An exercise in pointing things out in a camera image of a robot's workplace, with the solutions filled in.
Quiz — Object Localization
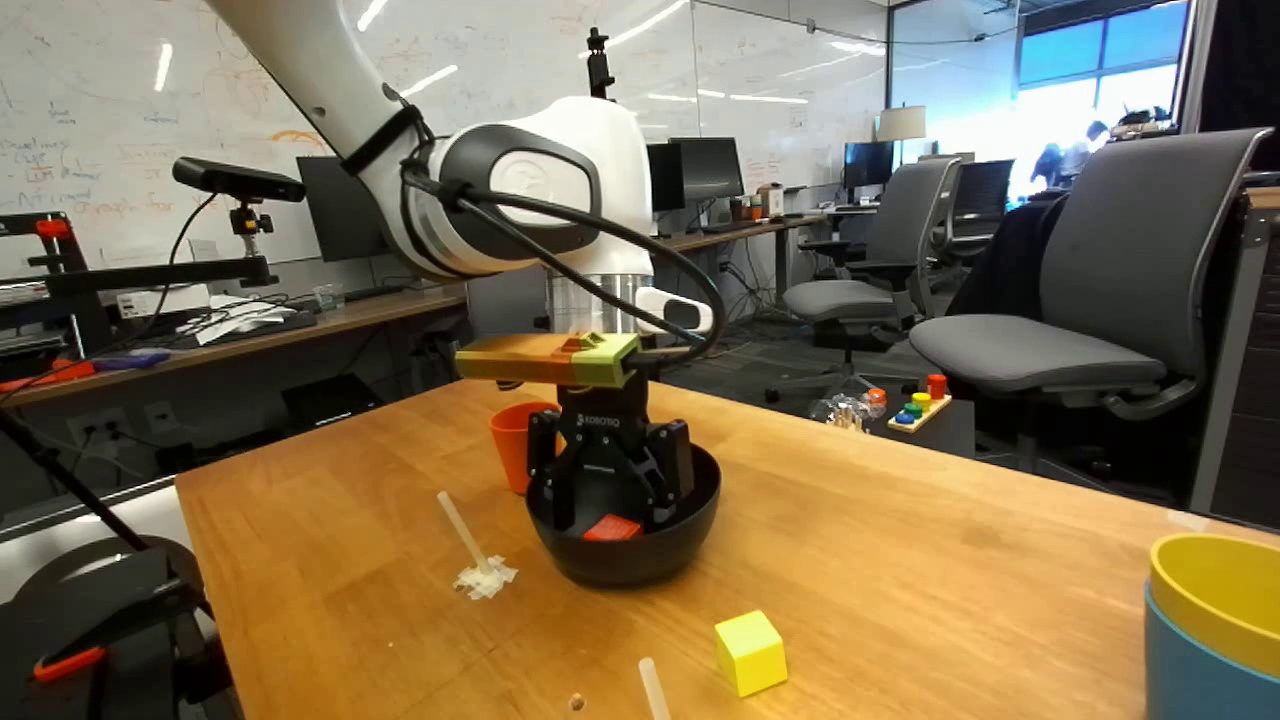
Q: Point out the green and orange wrist camera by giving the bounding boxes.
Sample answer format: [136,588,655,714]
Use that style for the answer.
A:
[451,327,646,393]

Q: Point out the black stereo camera on stand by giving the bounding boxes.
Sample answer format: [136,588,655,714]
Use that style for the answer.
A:
[167,151,310,257]

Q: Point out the armless grey office chair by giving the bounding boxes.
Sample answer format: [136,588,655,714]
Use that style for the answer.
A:
[457,271,630,379]

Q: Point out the black jacket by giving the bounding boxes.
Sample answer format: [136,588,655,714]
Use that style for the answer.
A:
[953,192,1071,324]

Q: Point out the wide black computer monitor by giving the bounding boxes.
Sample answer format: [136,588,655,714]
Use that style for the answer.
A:
[290,151,364,265]

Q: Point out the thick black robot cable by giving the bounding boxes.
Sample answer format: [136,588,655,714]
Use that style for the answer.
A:
[376,92,729,372]

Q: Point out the red clamp handle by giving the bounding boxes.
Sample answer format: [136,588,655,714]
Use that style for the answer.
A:
[26,641,113,687]

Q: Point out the wooden office desk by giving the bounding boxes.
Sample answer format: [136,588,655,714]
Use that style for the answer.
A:
[655,212,834,275]

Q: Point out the black plastic bowl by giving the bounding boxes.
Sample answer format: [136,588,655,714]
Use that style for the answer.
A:
[524,432,722,592]

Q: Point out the colourful ring stacker toy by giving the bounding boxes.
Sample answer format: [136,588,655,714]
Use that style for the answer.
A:
[883,369,957,436]

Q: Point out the wooden stick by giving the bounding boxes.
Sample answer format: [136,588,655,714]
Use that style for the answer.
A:
[636,652,675,720]

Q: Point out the black camera tripod pole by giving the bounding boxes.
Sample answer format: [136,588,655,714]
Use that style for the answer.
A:
[579,23,624,103]

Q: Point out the blue plastic cup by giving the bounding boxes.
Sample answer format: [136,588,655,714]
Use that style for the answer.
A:
[1140,583,1280,720]

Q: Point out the yellow plastic cup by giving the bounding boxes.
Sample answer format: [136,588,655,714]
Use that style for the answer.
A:
[1146,531,1280,686]

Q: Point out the black low side table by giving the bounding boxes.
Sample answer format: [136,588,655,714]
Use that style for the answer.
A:
[883,397,978,457]

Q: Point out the grey metal drawer cabinet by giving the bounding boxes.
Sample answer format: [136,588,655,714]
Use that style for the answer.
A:
[1193,186,1280,531]

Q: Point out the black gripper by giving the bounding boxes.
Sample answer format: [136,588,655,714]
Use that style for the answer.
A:
[524,375,701,531]

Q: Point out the thin black camera cable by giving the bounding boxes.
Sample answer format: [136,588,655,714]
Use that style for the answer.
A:
[149,192,222,324]

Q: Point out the grey office chair with armrests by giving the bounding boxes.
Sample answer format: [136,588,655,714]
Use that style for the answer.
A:
[780,155,963,372]
[902,126,1274,465]

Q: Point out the orange wooden cube block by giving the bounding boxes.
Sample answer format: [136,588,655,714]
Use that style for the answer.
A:
[579,513,646,548]

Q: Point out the black tripod leg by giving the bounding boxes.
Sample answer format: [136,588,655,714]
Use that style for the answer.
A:
[0,402,152,554]

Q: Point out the long wooden workbench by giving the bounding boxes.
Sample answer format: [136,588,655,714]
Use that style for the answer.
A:
[0,288,473,411]

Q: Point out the white brush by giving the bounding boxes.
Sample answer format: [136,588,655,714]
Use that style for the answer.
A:
[432,489,518,603]

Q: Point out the orange hand tool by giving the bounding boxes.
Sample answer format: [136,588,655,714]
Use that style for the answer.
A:
[0,355,101,402]

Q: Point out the white crumpled papers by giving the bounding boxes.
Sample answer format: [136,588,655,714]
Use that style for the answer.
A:
[172,294,301,353]

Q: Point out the small blue flat object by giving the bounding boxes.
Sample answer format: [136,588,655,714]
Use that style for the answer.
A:
[86,344,175,375]

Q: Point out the black aluminium rail frame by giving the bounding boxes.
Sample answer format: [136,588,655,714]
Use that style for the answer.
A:
[0,209,280,361]

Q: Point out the clear plastic toy bag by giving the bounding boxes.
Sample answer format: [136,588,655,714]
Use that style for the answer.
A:
[815,375,893,432]

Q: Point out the person in blue shirt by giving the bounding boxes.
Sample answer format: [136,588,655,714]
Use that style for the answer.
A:
[1029,115,1113,192]

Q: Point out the white shade desk lamp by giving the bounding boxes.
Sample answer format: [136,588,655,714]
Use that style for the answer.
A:
[870,100,930,147]

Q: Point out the yellow wooden cube block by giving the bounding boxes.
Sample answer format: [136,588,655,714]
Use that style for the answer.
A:
[710,610,791,699]

